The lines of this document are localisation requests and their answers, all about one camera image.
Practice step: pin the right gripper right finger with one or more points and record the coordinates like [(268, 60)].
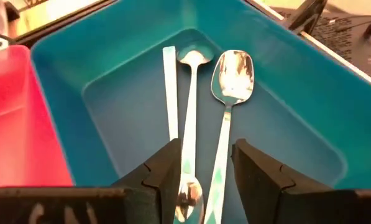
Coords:
[(266, 199)]

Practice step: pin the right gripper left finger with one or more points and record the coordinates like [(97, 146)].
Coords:
[(148, 199)]

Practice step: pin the blue plastic bin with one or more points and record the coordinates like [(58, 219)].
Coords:
[(126, 109)]

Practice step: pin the pink plastic bin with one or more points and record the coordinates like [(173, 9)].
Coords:
[(17, 124)]

